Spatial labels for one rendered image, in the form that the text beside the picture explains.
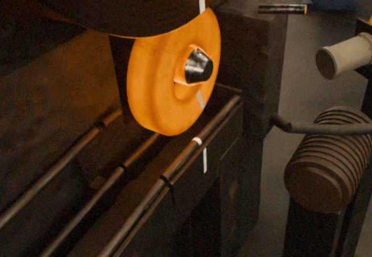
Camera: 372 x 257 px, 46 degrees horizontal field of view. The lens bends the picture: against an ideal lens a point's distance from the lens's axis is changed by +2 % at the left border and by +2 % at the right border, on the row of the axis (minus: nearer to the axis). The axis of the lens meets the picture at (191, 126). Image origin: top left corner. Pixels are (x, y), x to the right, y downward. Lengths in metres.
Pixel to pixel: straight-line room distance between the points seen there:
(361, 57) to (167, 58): 0.46
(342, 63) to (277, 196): 0.74
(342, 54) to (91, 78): 0.47
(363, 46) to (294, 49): 1.47
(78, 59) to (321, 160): 0.49
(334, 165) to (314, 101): 1.11
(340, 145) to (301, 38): 1.60
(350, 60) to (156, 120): 0.45
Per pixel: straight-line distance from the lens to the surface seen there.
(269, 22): 0.66
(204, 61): 0.47
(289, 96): 1.93
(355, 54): 0.82
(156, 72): 0.43
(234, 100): 0.62
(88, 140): 0.50
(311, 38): 2.41
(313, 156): 0.82
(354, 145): 0.88
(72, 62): 0.47
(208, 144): 0.56
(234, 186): 0.71
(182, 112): 0.50
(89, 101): 0.50
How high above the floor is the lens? 1.07
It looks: 38 degrees down
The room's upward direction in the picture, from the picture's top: 3 degrees counter-clockwise
